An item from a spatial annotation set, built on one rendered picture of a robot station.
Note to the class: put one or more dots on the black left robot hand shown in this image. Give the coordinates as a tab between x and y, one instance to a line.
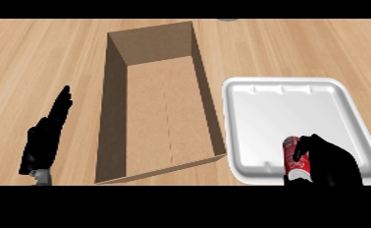
45	133

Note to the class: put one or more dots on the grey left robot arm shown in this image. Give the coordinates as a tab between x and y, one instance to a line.
42	177

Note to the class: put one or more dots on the red soda can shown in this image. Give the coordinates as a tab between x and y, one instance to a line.
295	161

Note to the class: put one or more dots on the grey round object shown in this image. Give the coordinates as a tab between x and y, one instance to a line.
227	19

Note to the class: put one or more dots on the brown cardboard box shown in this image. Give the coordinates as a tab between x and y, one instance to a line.
159	107

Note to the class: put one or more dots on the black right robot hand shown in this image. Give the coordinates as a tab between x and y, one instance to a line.
333	163

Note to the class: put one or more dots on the white foam tray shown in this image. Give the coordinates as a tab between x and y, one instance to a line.
290	114

